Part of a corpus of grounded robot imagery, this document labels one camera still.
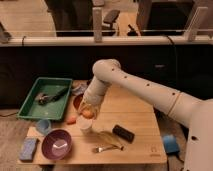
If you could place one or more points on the blue sponge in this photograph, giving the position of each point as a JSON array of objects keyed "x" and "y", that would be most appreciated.
[{"x": 28, "y": 149}]

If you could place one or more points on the yellow whisk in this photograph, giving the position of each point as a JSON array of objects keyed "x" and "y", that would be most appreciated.
[{"x": 110, "y": 138}]

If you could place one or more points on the orange carrot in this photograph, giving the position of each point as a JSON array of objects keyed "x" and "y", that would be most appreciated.
[{"x": 71, "y": 120}]

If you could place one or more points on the small blue cup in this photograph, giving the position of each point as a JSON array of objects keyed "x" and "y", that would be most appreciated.
[{"x": 43, "y": 126}]

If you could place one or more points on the black rectangular block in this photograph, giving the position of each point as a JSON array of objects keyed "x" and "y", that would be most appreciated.
[{"x": 123, "y": 133}]

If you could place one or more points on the blue object on floor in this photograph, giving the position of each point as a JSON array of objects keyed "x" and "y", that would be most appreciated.
[{"x": 170, "y": 144}]

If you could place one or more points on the purple bowl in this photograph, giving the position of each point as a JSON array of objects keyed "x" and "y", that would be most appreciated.
[{"x": 57, "y": 144}]

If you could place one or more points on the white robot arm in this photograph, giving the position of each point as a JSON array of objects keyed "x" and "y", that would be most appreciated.
[{"x": 192, "y": 112}]

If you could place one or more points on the dark tool in tray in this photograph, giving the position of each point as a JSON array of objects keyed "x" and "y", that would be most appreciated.
[{"x": 43, "y": 99}]

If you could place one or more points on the crumpled blue grey cloth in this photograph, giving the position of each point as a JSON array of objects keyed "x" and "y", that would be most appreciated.
[{"x": 80, "y": 89}]

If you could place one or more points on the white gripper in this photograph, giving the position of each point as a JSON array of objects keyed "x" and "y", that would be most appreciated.
[{"x": 94, "y": 95}]

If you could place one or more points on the white paper cup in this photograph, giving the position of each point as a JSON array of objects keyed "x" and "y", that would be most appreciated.
[{"x": 84, "y": 124}]

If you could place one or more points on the red brown plate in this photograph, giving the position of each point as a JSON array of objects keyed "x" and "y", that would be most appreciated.
[{"x": 77, "y": 100}]

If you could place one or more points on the green plastic tray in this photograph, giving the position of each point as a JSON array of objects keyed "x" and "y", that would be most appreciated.
[{"x": 31, "y": 110}]

